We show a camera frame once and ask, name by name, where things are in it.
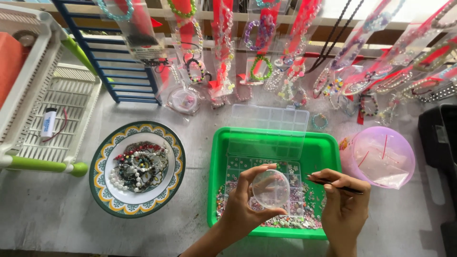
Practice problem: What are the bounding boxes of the white plastic basket rack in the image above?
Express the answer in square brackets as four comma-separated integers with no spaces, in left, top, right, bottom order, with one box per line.
[0,4,103,178]

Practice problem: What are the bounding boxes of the black tweezers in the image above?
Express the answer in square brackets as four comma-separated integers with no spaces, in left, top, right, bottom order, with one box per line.
[306,174,364,195]

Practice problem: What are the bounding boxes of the clear compartment bead box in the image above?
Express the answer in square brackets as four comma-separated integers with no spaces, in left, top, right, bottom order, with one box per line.
[225,104,310,219]

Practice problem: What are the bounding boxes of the pile of bead bracelets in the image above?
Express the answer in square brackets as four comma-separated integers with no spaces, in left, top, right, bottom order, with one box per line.
[109,141,169,193]

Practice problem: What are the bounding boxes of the white lighter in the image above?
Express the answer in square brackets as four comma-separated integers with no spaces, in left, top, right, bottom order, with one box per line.
[40,108,58,138]

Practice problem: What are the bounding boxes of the clear round plastic lid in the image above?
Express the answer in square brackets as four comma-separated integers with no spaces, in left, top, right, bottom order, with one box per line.
[252,169,291,209]

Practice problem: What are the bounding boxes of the black braided cord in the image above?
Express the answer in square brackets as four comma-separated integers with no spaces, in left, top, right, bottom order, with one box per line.
[306,0,365,74]

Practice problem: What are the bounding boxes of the orange cloth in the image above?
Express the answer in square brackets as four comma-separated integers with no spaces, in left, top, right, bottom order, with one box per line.
[0,32,30,108]

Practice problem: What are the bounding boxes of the row of packaged hanging bracelets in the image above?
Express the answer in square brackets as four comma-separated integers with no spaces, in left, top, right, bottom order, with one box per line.
[96,0,457,128]

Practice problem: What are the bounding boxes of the heap of loose colourful beads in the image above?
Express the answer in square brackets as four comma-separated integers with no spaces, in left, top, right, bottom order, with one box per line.
[215,180,327,230]

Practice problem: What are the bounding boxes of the blue slatted rack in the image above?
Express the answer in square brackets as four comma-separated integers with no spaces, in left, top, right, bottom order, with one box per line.
[52,0,162,106]

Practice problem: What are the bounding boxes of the pink plastic cup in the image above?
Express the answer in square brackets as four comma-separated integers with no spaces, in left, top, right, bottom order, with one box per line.
[338,126,416,189]

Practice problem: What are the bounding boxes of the green plastic tray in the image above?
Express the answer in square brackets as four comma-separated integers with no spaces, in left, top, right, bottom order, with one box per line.
[207,127,342,240]

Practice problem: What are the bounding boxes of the grey tape roll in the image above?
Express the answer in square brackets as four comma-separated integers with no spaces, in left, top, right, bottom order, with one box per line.
[12,30,38,48]

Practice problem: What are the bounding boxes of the teal bead bracelet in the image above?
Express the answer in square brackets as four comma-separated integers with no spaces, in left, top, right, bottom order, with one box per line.
[311,113,328,131]

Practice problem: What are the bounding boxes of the person's left hand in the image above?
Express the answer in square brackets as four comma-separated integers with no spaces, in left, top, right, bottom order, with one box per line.
[225,163,288,238]

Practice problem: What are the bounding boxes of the thin red wire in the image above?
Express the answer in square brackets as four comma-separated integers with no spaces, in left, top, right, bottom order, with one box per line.
[42,107,69,143]

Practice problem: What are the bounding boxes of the patterned ceramic plate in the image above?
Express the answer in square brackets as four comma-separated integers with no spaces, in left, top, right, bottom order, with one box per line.
[89,121,186,219]

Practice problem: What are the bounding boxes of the clear plastic bags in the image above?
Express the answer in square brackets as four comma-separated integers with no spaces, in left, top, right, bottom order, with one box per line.
[353,134,410,188]

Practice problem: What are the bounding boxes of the black plastic container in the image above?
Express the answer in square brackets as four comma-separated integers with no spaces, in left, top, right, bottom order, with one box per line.
[418,104,457,257]

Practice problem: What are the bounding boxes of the person's right hand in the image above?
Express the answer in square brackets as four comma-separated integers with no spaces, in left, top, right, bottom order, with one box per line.
[306,168,372,246]

